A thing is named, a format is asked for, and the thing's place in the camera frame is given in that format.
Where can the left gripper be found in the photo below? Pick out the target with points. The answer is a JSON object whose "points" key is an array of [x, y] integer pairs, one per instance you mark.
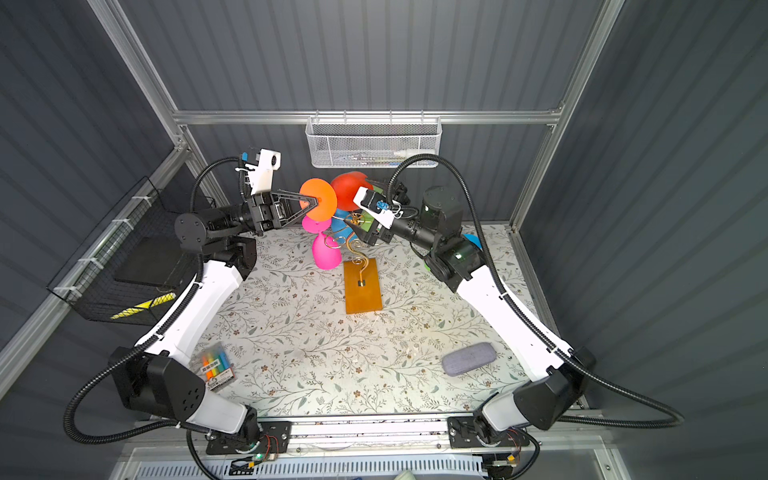
{"points": [[266, 216]]}

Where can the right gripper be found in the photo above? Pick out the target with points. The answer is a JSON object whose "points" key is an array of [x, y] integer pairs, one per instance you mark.
{"points": [[372, 236]]}

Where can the black wire side basket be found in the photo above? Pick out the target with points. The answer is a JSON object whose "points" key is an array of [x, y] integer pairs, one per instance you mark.
{"points": [[132, 269]]}

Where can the orange wooden rack base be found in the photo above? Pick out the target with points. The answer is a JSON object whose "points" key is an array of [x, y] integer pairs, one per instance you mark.
{"points": [[362, 287]]}

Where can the red wine glass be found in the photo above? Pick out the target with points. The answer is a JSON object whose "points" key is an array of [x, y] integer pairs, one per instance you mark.
{"points": [[336, 195]]}

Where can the pink wine glass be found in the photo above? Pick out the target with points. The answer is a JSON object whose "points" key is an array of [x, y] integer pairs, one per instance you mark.
{"points": [[325, 251]]}

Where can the white mesh wall basket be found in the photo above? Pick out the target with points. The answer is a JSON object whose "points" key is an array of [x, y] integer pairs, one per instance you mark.
{"points": [[370, 143]]}

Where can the grey oblong case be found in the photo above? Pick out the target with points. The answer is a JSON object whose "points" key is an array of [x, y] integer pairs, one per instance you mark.
{"points": [[468, 358]]}

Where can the gold wire glass rack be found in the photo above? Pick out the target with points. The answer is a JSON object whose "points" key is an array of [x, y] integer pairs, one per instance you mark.
{"points": [[359, 258]]}

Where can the colourful marker pack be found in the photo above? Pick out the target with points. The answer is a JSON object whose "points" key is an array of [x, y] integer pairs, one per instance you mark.
{"points": [[214, 366]]}

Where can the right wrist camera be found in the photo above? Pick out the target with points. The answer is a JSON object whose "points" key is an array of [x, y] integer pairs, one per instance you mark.
{"points": [[367, 200]]}

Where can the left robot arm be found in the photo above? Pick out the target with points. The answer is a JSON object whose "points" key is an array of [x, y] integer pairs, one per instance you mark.
{"points": [[157, 376]]}

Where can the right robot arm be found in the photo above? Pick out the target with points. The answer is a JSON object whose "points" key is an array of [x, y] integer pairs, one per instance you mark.
{"points": [[555, 378]]}

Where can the aluminium frame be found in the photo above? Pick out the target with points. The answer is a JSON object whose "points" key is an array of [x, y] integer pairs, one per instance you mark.
{"points": [[99, 97]]}

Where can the blue wine glass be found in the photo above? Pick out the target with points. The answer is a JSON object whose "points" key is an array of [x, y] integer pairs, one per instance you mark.
{"points": [[340, 230], [474, 240]]}

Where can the front mounting rail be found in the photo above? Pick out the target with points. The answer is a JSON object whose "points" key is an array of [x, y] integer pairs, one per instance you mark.
{"points": [[421, 446]]}

